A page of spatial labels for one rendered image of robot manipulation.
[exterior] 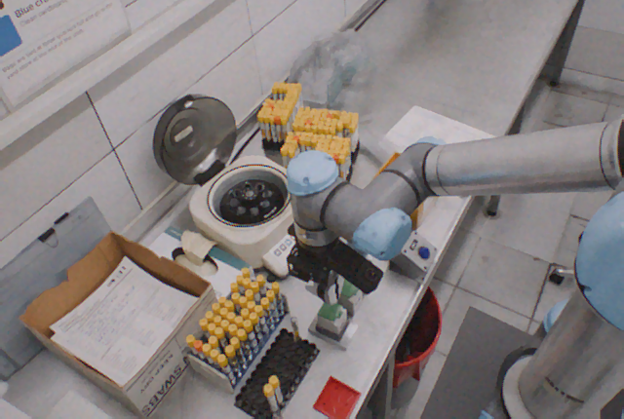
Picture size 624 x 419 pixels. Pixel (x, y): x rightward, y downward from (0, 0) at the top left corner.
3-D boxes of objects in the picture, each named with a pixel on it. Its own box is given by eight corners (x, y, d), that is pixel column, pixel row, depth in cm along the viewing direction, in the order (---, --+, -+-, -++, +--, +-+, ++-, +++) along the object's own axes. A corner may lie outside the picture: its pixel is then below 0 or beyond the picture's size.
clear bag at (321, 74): (332, 125, 155) (330, 72, 142) (277, 119, 159) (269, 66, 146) (351, 76, 172) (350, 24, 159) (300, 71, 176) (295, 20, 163)
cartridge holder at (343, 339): (346, 350, 105) (346, 342, 103) (308, 331, 109) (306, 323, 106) (358, 328, 108) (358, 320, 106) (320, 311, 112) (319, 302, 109)
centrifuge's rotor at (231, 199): (253, 247, 118) (249, 228, 113) (209, 216, 126) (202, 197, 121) (298, 207, 126) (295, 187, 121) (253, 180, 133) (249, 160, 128)
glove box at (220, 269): (228, 319, 112) (219, 294, 105) (147, 274, 122) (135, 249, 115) (261, 276, 119) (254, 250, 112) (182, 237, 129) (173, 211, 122)
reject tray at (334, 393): (344, 427, 95) (344, 425, 94) (312, 407, 98) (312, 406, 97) (362, 394, 99) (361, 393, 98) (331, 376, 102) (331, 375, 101)
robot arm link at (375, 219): (430, 191, 72) (368, 158, 77) (381, 241, 66) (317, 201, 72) (426, 227, 77) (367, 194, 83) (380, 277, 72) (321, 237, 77)
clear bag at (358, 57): (342, 91, 167) (340, 53, 157) (308, 69, 176) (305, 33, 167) (387, 65, 175) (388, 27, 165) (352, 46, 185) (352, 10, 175)
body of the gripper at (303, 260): (309, 247, 98) (302, 205, 90) (350, 263, 95) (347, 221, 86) (289, 278, 94) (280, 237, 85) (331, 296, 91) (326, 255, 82)
